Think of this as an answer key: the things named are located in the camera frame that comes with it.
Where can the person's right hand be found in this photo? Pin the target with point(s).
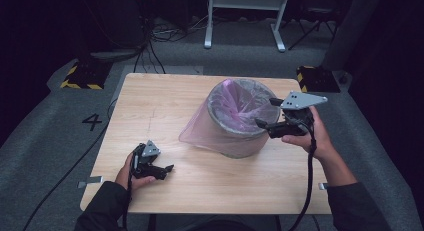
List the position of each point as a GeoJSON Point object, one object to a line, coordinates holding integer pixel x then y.
{"type": "Point", "coordinates": [316, 141]}

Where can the green plastic bin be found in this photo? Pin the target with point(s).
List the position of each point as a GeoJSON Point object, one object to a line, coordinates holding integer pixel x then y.
{"type": "Point", "coordinates": [245, 153]}

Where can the black tripod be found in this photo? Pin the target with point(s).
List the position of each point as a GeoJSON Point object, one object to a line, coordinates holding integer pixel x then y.
{"type": "Point", "coordinates": [316, 19]}

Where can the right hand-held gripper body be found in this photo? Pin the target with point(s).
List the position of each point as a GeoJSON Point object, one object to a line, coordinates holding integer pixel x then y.
{"type": "Point", "coordinates": [295, 119]}

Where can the black yellow striped base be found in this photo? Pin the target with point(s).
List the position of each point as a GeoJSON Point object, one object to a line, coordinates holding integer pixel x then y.
{"type": "Point", "coordinates": [318, 79]}
{"type": "Point", "coordinates": [85, 76]}

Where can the dark equipment rack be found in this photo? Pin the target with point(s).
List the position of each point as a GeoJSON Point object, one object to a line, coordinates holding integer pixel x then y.
{"type": "Point", "coordinates": [116, 21]}

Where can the white metal desk frame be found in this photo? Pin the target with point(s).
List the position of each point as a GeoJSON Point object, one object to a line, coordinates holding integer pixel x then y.
{"type": "Point", "coordinates": [245, 1]}

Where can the grey tape strip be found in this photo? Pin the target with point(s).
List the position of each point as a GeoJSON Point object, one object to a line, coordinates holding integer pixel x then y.
{"type": "Point", "coordinates": [322, 186]}
{"type": "Point", "coordinates": [90, 181]}

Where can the pink plastic bag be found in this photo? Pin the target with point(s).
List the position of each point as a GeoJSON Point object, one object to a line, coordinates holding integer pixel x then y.
{"type": "Point", "coordinates": [196, 134]}

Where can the person's left hand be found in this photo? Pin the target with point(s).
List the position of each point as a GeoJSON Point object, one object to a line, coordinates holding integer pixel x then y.
{"type": "Point", "coordinates": [125, 174]}

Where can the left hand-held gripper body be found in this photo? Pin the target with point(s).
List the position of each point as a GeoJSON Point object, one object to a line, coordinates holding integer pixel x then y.
{"type": "Point", "coordinates": [143, 162]}

